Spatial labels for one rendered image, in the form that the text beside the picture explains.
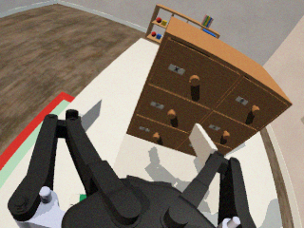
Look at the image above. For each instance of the brown wooden drawer front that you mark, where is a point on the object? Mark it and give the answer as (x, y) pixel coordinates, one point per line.
(187, 147)
(156, 132)
(171, 108)
(218, 126)
(209, 78)
(249, 96)

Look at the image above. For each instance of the brown wooden chest of drawers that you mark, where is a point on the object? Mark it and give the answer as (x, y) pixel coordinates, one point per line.
(213, 47)

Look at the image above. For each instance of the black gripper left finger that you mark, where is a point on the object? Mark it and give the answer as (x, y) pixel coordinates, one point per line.
(34, 204)

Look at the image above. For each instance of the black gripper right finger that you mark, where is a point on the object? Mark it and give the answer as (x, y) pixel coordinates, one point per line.
(233, 207)

